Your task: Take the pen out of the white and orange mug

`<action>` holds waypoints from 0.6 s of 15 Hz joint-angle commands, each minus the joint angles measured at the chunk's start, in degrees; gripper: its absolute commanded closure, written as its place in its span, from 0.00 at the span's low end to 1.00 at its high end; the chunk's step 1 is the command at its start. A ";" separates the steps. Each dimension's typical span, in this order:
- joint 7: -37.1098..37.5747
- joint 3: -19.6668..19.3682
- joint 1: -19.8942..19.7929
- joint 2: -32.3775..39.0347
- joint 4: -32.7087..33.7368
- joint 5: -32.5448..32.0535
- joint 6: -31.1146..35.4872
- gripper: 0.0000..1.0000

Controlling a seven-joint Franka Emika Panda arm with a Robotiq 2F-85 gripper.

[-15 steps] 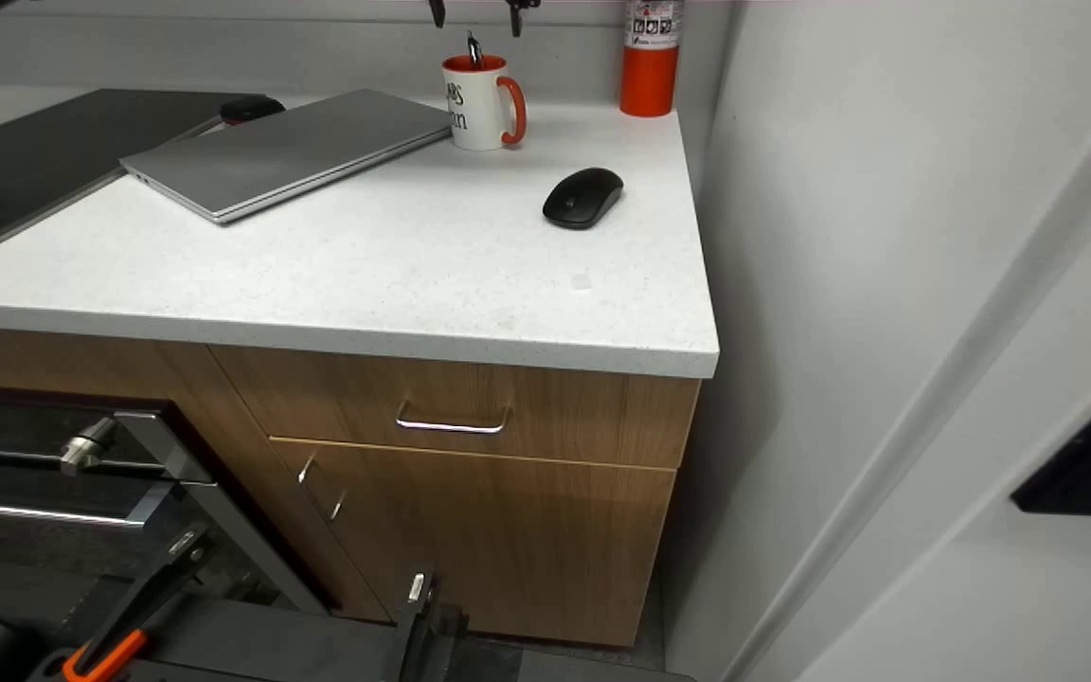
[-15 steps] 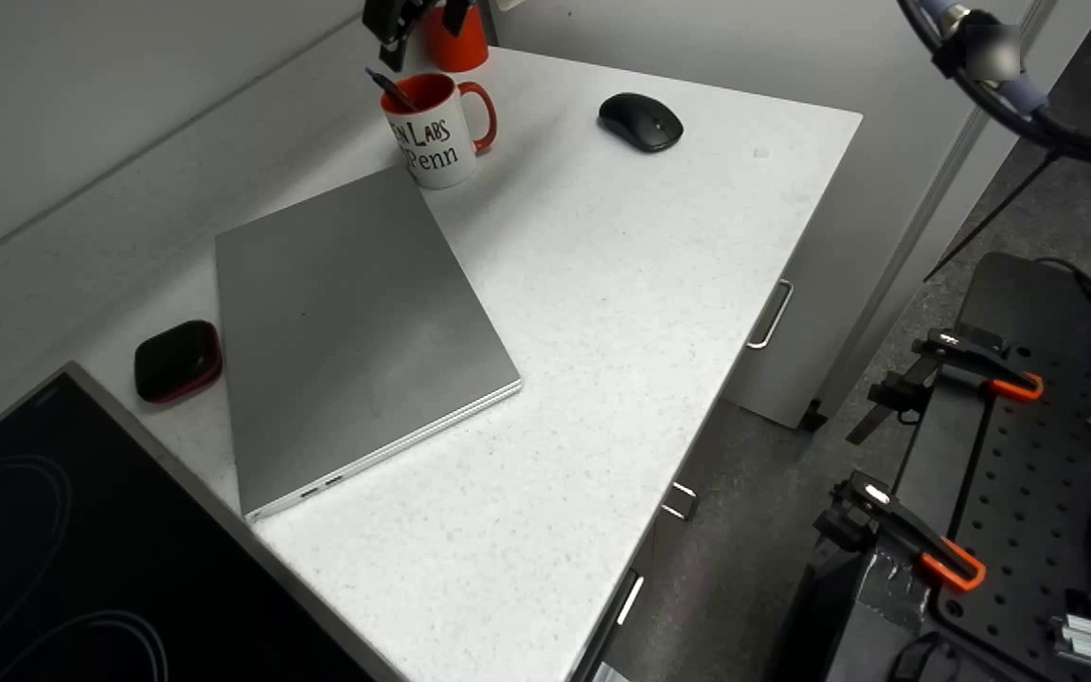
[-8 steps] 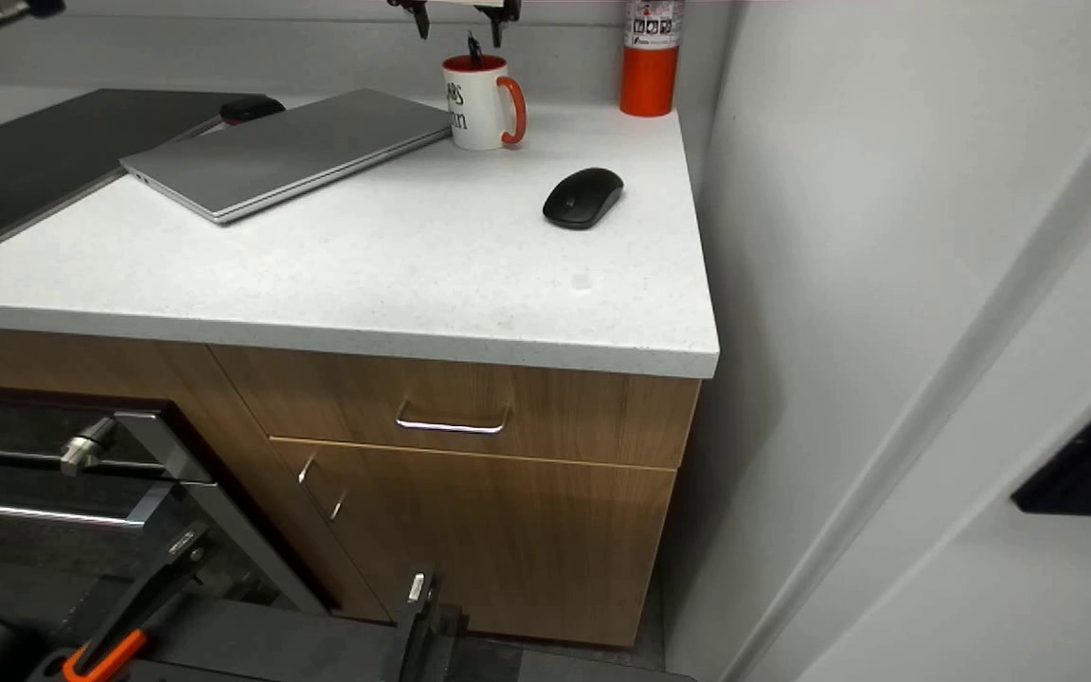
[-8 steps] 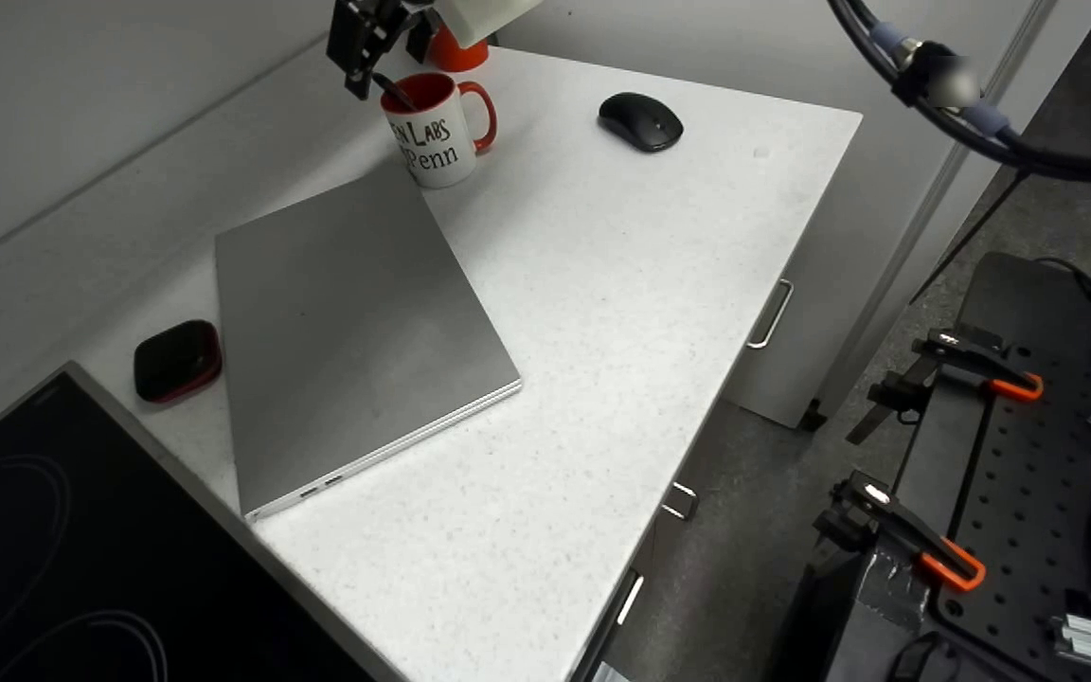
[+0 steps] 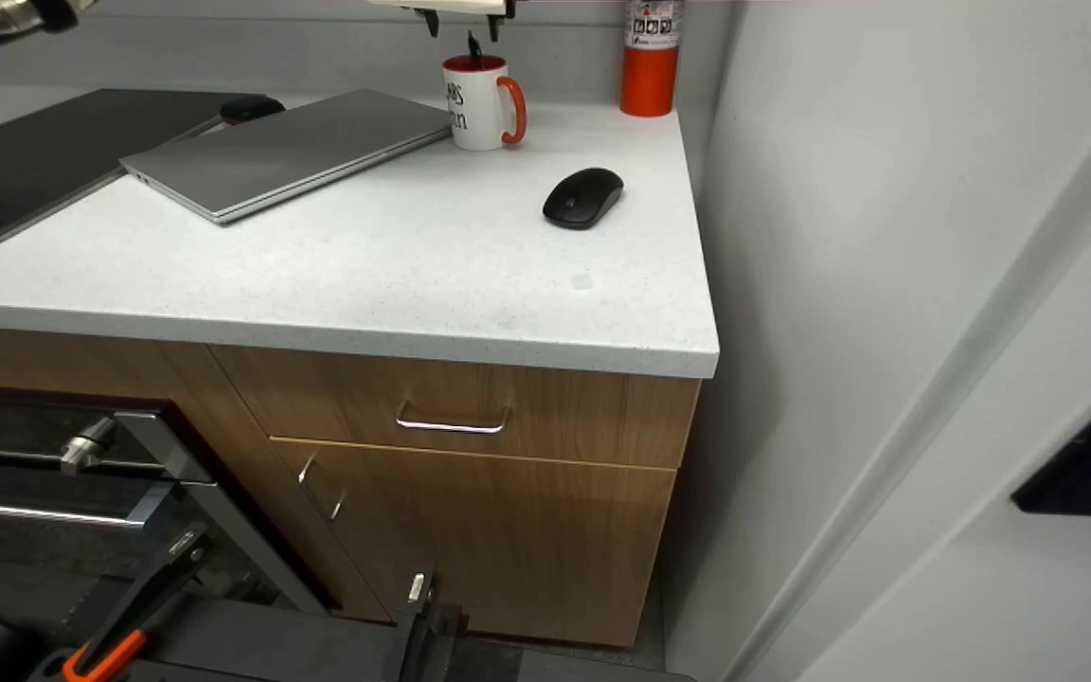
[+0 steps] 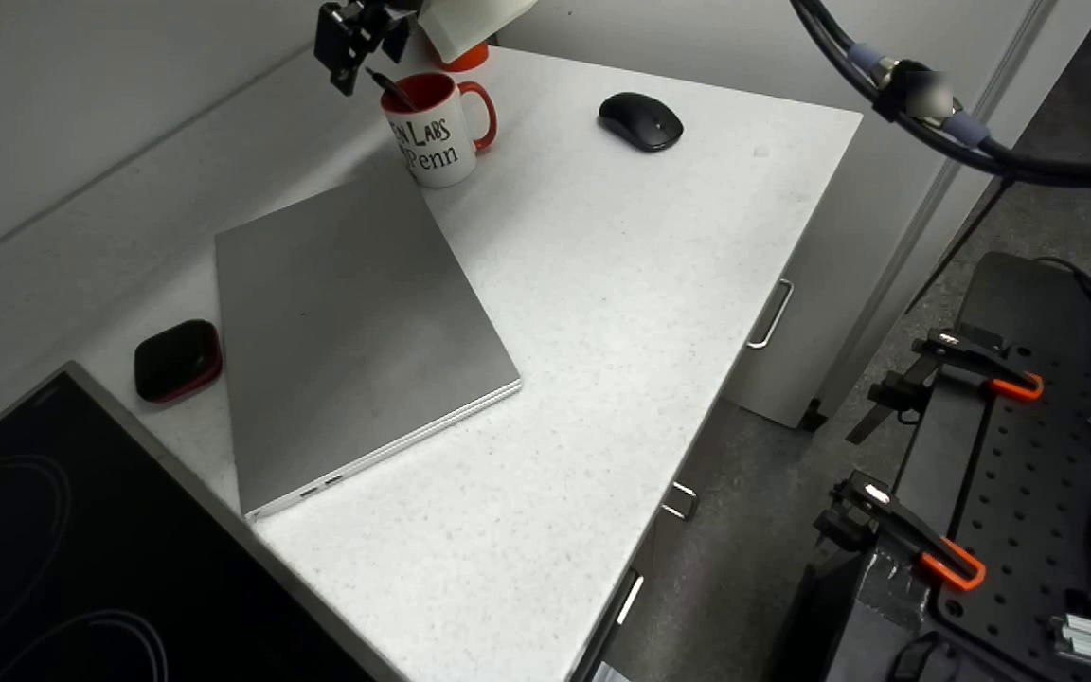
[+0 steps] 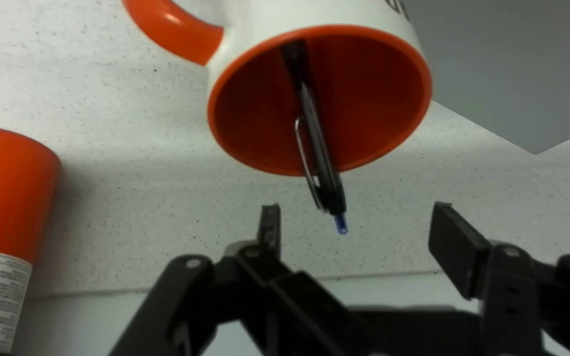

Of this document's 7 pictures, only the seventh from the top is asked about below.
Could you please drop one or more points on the orange can with white label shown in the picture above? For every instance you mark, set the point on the orange can with white label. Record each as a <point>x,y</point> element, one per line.
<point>4,229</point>

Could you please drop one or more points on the white and orange mug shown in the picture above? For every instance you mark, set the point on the white and orange mug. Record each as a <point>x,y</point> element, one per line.
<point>337,99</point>

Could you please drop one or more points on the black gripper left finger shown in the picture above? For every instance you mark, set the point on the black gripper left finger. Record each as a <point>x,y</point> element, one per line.
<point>269,229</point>

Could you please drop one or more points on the black pen with blue tip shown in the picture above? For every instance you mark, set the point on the black pen with blue tip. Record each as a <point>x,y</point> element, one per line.
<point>317,140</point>

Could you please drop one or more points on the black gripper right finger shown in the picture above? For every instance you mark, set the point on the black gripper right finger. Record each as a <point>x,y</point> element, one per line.
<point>459,249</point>

